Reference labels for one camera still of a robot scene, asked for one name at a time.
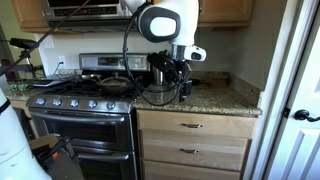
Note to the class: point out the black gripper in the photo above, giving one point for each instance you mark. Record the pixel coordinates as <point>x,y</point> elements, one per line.
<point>181,71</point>

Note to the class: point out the wooden drawer with spice jars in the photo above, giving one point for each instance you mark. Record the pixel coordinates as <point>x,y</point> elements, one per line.
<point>160,121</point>

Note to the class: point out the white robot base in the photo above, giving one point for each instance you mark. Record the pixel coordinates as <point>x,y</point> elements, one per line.
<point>13,146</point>

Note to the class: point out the tall wooden drawer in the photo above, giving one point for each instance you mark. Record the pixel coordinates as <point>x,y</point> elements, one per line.
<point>213,151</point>

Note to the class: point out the black frying pan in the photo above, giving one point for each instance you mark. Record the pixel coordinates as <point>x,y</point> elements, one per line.
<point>115,88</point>

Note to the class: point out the steel lid with dark knob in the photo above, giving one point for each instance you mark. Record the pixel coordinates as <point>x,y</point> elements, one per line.
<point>115,80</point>

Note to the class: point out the silver range knob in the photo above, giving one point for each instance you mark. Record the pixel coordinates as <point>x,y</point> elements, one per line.
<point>74,103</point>
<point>40,101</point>
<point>111,105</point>
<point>57,102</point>
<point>92,104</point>

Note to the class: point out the black door latch plate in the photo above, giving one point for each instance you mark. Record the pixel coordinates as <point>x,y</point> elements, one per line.
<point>286,112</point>

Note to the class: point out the stainless steel gas range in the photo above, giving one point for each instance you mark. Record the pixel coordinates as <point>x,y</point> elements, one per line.
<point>83,130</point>

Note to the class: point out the black door lever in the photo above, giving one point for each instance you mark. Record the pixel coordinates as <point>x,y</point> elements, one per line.
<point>301,115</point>

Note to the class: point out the white panel door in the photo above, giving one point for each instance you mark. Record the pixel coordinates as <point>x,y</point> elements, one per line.
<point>300,150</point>

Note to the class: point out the stainless steel microwave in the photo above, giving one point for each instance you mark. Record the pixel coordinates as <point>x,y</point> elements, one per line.
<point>83,11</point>

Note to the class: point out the black tool with orange button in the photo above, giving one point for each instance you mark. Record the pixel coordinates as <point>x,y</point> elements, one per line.
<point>63,163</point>

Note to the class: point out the brown cardboard box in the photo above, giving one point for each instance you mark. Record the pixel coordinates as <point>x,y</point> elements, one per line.
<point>41,141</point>

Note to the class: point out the white door frame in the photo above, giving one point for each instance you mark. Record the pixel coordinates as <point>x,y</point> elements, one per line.
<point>270,83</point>

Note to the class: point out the wooden wall cabinet with doors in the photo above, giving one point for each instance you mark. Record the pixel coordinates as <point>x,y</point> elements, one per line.
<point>226,11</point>

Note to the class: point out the white wall outlet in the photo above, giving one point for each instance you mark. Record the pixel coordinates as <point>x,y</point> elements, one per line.
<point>62,61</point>

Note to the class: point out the white light switch plate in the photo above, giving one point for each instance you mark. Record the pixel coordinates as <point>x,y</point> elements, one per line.
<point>48,42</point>

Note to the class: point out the black camera on tripod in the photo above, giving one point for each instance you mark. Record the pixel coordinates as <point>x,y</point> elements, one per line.
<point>21,43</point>

